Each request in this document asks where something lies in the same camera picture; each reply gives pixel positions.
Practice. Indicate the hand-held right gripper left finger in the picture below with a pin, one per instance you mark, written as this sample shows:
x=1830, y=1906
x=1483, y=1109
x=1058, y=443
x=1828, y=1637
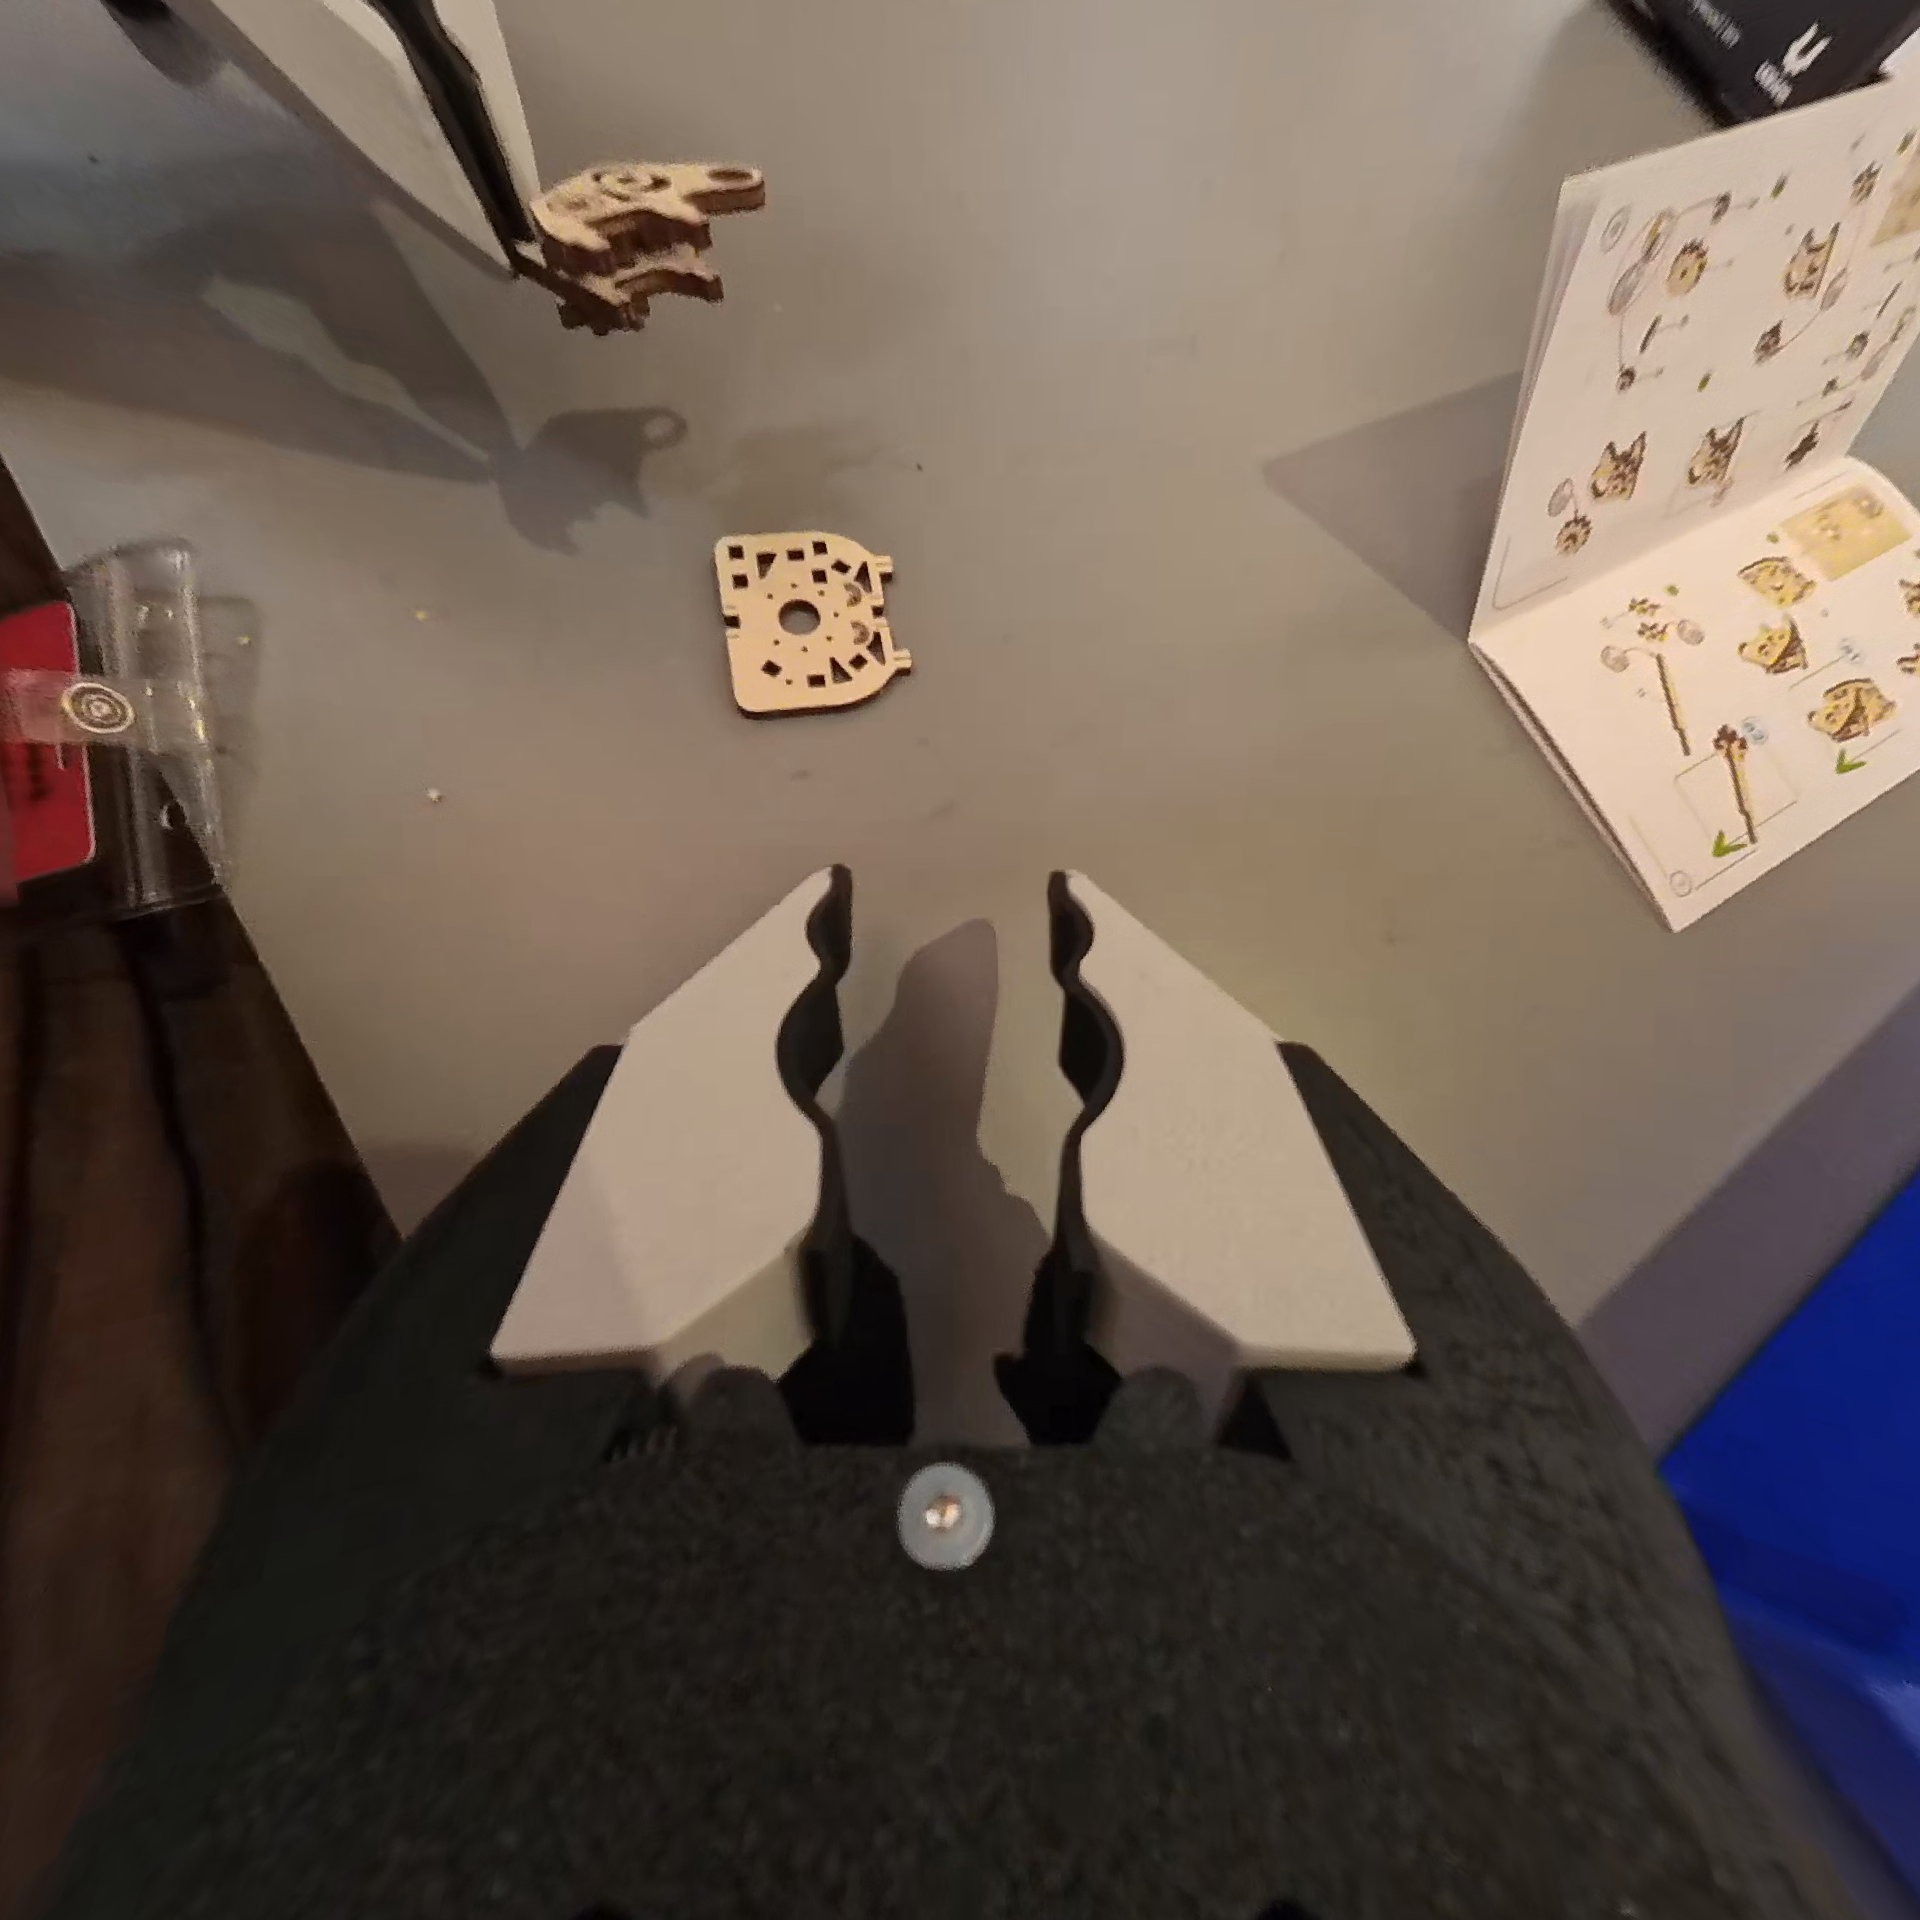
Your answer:
x=676, y=1171

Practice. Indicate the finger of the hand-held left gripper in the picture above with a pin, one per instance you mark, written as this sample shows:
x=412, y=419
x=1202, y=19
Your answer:
x=354, y=89
x=483, y=76

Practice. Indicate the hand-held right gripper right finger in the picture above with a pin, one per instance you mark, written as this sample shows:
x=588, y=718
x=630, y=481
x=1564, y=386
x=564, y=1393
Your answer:
x=1215, y=1185

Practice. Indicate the assembled wooden model piece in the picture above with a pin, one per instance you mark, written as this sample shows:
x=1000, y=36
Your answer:
x=638, y=234

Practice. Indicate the perforated wooden plate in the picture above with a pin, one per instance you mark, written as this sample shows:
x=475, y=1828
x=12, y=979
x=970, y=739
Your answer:
x=810, y=622

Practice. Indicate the brown clothing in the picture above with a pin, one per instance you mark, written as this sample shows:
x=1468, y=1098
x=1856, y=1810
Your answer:
x=136, y=1276

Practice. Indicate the blue plastic bin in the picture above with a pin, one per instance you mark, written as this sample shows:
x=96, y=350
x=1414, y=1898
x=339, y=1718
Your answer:
x=1816, y=1499

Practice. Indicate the red card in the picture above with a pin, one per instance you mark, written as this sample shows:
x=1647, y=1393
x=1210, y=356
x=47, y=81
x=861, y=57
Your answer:
x=38, y=750

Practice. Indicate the open instruction booklet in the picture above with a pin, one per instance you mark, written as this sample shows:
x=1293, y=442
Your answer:
x=1694, y=450

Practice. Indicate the black cardboard box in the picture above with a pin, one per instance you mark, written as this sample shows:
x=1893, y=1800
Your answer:
x=1756, y=43

